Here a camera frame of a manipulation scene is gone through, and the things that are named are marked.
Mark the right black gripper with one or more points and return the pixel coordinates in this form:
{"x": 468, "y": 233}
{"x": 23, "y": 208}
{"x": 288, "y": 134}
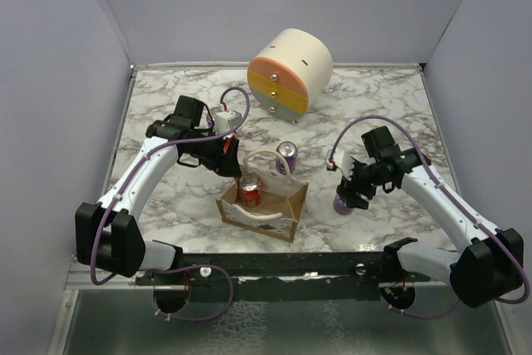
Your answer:
{"x": 347, "y": 188}

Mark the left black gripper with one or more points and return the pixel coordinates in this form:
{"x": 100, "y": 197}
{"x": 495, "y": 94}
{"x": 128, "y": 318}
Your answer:
{"x": 225, "y": 163}

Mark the purple soda can front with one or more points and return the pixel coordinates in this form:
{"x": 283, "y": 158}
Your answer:
{"x": 340, "y": 206}

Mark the red soda can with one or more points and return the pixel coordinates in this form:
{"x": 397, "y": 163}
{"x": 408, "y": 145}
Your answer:
{"x": 249, "y": 190}

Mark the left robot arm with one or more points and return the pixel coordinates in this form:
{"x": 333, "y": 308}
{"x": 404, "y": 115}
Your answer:
{"x": 108, "y": 235}

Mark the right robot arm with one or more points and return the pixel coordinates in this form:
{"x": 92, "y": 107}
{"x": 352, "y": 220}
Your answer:
{"x": 486, "y": 263}

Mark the purple can centre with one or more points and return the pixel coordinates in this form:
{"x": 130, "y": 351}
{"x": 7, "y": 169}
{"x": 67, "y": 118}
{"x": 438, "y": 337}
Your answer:
{"x": 289, "y": 151}

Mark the round three-drawer storage box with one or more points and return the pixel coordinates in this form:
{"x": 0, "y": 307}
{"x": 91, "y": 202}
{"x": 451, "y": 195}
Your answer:
{"x": 290, "y": 73}

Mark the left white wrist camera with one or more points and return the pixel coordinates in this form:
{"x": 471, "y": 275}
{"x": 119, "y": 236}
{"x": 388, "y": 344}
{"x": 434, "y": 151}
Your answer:
{"x": 224, "y": 121}

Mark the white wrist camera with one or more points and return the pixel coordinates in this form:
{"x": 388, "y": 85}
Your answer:
{"x": 340, "y": 161}
{"x": 224, "y": 121}

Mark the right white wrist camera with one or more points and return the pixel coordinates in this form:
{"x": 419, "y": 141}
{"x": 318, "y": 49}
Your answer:
{"x": 340, "y": 161}

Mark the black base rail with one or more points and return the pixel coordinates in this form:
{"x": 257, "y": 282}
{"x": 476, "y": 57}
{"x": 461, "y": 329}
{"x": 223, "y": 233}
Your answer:
{"x": 275, "y": 277}

